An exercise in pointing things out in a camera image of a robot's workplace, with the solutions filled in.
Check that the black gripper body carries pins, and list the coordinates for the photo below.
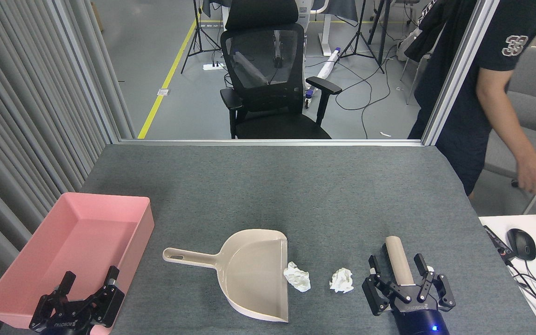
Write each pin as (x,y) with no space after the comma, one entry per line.
(419,321)
(65,323)

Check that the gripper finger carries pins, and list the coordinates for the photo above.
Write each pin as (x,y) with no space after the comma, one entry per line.
(374,295)
(110,302)
(47,304)
(442,291)

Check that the white paper ball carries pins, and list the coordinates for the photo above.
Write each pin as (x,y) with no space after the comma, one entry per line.
(341,280)
(297,278)

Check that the beige hand brush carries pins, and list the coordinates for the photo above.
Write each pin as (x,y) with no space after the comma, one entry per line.
(398,260)

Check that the beige plastic dustpan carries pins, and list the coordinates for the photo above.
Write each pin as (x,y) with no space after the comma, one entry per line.
(254,274)

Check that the person's right forearm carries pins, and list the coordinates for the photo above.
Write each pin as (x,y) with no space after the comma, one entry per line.
(503,116)

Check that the pink plastic bin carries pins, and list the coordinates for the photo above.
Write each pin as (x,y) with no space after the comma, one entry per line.
(77,242)

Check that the person's right hand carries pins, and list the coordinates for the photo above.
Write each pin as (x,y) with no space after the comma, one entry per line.
(533,172)

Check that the black flat device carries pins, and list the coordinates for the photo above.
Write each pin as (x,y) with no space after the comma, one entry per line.
(498,242)

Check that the black computer mouse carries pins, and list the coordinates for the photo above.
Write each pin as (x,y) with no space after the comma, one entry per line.
(521,244)

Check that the person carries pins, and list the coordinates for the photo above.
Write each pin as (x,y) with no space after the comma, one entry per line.
(472,93)

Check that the grey pleated curtain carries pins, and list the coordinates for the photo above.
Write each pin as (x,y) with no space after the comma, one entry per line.
(7,93)

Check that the black mesh office chair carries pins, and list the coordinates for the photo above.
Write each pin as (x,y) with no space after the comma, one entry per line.
(268,107)

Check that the silver floor outlet plate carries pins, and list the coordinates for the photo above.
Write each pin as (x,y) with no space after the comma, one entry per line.
(163,91)

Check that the grey upholstered chair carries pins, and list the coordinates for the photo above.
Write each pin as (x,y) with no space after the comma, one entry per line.
(533,93)

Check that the white blue floor device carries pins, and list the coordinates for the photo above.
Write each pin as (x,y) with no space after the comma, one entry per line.
(328,65)

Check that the white chair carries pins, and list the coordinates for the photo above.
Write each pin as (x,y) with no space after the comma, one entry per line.
(406,46)

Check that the black jacket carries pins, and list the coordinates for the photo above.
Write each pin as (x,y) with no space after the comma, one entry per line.
(428,37)

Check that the white power strip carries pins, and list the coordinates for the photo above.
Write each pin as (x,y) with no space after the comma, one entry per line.
(213,66)

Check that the black tripod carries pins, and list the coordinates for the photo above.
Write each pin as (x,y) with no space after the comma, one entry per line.
(198,28)
(360,37)

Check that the white stand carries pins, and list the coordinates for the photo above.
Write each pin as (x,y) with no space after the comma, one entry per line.
(326,32)

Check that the silver frame rail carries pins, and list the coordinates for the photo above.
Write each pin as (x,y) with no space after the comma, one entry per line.
(272,142)

